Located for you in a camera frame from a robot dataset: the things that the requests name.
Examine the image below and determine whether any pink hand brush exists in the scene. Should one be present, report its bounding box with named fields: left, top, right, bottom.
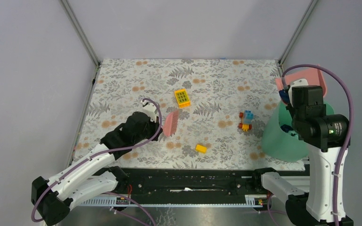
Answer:
left=163, top=110, right=179, bottom=137

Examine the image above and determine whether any pink dustpan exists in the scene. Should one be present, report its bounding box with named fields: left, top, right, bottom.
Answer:
left=283, top=68, right=327, bottom=97

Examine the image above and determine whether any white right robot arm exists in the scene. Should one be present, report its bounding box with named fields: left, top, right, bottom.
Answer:
left=251, top=85, right=354, bottom=226

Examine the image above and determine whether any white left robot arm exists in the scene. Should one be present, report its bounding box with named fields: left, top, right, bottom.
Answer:
left=31, top=109, right=163, bottom=226

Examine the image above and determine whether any yellow grid toy block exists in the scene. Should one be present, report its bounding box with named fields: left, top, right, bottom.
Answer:
left=174, top=89, right=191, bottom=108

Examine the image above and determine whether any small yellow block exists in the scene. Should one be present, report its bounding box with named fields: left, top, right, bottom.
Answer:
left=195, top=144, right=207, bottom=153

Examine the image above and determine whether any floral table mat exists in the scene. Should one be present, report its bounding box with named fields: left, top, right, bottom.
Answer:
left=73, top=59, right=304, bottom=170

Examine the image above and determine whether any toy brick car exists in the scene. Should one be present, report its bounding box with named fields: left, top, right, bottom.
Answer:
left=238, top=110, right=254, bottom=132

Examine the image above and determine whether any green trash bin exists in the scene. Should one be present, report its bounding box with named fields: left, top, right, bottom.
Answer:
left=260, top=99, right=335, bottom=162

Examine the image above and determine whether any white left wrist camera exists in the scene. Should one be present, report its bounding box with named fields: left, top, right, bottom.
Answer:
left=141, top=100, right=161, bottom=123

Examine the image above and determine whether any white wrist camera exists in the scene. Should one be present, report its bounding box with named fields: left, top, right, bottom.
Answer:
left=141, top=100, right=161, bottom=123
left=288, top=78, right=309, bottom=95

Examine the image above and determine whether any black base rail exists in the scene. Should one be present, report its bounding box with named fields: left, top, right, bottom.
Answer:
left=112, top=168, right=275, bottom=205

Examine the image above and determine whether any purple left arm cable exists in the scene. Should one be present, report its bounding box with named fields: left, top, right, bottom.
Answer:
left=31, top=97, right=164, bottom=226

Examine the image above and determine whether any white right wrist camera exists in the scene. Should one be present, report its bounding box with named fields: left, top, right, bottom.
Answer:
left=288, top=78, right=309, bottom=95

